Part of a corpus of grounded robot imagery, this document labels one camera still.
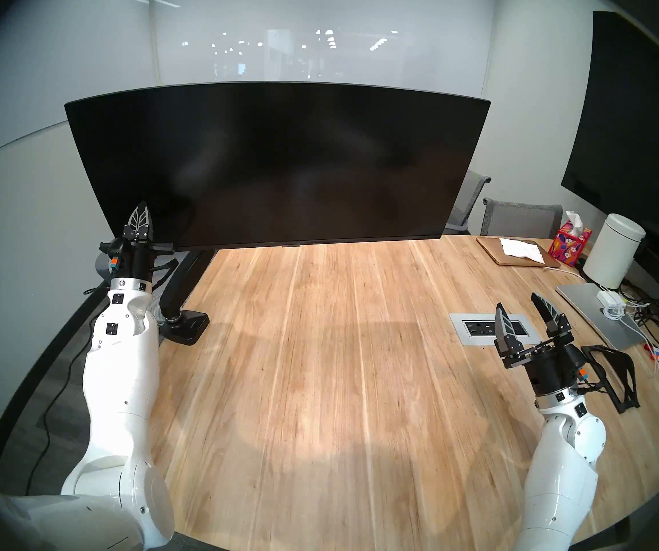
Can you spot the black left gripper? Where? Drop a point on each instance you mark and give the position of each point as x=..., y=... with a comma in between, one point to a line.
x=131, y=257

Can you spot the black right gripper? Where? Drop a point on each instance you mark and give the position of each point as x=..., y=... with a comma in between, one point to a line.
x=550, y=366

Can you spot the curved black ultrawide monitor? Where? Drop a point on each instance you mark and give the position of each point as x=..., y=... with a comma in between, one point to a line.
x=272, y=165

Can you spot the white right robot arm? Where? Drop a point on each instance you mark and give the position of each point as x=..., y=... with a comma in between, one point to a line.
x=559, y=487

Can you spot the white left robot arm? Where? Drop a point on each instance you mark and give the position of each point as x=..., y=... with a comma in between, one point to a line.
x=123, y=418

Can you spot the grey mesh office chair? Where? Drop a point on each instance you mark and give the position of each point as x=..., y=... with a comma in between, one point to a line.
x=163, y=274
x=521, y=218
x=467, y=202

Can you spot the silver closed laptop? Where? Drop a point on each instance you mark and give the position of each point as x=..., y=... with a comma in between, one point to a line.
x=590, y=311

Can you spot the grey table power outlet box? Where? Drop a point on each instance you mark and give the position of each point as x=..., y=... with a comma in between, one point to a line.
x=458, y=329

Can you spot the white paper napkin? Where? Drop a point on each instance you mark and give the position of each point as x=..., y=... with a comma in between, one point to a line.
x=521, y=249

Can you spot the brown leather pad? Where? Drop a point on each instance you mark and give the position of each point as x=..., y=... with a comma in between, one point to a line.
x=493, y=251

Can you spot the white power adapter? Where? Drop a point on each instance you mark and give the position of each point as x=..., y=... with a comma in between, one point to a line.
x=608, y=298

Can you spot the colourful floral tissue box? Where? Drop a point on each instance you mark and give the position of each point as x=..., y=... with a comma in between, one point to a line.
x=569, y=245

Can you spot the black folding laptop stand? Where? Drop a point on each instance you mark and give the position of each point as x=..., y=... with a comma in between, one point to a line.
x=622, y=383

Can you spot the white cylindrical bin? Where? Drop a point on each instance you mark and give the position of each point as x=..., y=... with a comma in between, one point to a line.
x=613, y=251

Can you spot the glass whiteboard with blue writing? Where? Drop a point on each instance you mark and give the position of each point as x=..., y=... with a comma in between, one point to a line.
x=48, y=68

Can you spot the large glass whiteboard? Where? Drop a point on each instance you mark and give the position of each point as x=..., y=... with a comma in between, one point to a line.
x=306, y=27

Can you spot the black wall television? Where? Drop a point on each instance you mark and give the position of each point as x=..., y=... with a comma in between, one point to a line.
x=633, y=125

